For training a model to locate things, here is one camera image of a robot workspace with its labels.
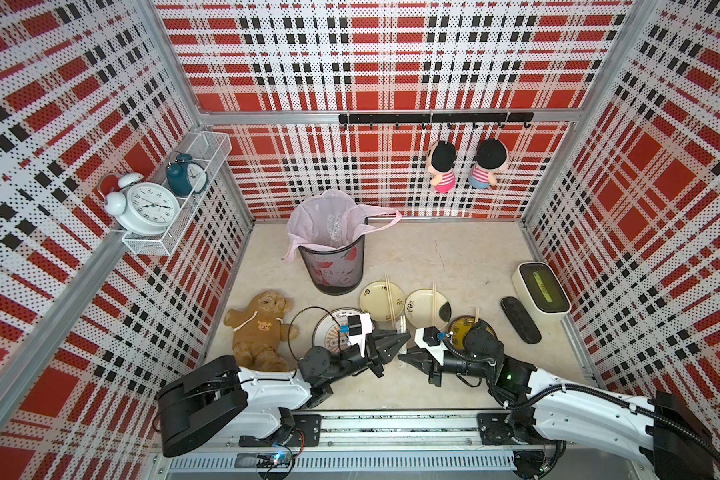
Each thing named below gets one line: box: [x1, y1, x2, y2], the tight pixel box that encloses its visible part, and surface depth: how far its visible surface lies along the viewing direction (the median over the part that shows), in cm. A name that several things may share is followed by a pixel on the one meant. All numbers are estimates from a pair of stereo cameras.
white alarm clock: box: [104, 172, 180, 237], surface depth 63 cm
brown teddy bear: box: [224, 290, 300, 372], surface depth 84 cm
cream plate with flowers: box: [359, 281, 405, 322], surface depth 99 cm
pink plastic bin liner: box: [282, 189, 402, 261], surface depth 93 cm
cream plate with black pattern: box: [405, 289, 452, 329], surface depth 97 cm
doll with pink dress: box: [426, 141, 457, 193], surface depth 98 cm
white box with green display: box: [512, 261, 572, 325], surface depth 95 cm
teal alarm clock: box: [165, 153, 208, 197], surface depth 73 cm
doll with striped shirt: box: [468, 138, 508, 189], surface depth 99 cm
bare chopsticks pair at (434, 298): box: [432, 281, 437, 328], surface depth 98 cm
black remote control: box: [500, 296, 542, 344], surface depth 92 cm
